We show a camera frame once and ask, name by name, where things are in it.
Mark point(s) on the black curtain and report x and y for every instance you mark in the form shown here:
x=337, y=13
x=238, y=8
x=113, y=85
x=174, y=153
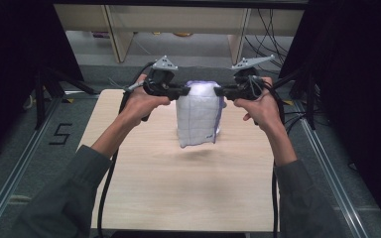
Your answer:
x=10, y=66
x=360, y=82

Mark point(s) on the aluminium floor rail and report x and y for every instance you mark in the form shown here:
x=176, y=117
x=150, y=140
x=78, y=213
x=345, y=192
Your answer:
x=330, y=178
x=16, y=168

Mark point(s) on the person's left hand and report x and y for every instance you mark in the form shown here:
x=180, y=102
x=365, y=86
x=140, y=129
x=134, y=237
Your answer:
x=142, y=104

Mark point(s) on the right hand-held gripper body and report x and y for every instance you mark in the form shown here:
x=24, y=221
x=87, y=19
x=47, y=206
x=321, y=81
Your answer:
x=249, y=82

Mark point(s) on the yellow object under bench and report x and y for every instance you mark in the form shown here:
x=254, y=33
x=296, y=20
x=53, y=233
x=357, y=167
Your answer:
x=182, y=34

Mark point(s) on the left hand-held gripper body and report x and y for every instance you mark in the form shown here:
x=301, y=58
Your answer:
x=160, y=77

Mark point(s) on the black metal stand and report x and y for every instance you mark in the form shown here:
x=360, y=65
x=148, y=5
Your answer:
x=46, y=95
x=306, y=95

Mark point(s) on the white cloth with purple edge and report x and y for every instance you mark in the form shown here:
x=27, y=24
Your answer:
x=196, y=115

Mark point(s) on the person's right hand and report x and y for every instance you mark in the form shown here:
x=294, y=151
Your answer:
x=261, y=109

